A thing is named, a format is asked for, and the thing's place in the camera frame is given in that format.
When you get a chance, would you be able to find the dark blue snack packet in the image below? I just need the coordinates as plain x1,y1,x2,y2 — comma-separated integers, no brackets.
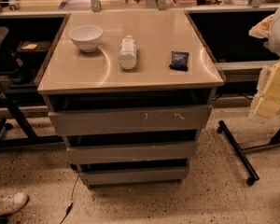
169,51,189,71

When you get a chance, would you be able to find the black wheeled stand base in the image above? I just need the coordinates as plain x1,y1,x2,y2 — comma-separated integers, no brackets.
217,120,280,186

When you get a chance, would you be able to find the grey bottom drawer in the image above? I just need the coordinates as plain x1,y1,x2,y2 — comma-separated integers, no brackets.
79,166,189,186

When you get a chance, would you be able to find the grey drawer cabinet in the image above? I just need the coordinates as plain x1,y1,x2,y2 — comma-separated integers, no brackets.
38,9,223,188

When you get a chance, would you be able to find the white sneaker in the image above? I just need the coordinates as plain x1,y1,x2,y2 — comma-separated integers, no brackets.
0,192,29,217

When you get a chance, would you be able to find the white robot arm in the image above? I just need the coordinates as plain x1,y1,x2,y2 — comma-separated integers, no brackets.
249,7,280,119

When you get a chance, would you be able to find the black floor cable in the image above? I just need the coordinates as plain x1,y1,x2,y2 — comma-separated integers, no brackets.
59,173,80,224

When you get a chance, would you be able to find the grey drawer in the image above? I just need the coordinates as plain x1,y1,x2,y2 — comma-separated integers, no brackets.
66,141,198,164
49,105,212,136
79,166,189,186

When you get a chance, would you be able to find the white ceramic bowl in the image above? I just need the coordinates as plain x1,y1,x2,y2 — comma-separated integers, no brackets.
69,25,103,52

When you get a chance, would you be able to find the grey middle drawer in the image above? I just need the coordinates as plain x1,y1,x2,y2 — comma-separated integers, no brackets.
66,141,198,164

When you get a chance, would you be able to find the clear plastic water bottle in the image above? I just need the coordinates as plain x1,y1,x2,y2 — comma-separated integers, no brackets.
119,35,137,70

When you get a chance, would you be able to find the grey top drawer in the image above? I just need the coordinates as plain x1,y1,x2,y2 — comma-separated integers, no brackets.
49,105,212,136

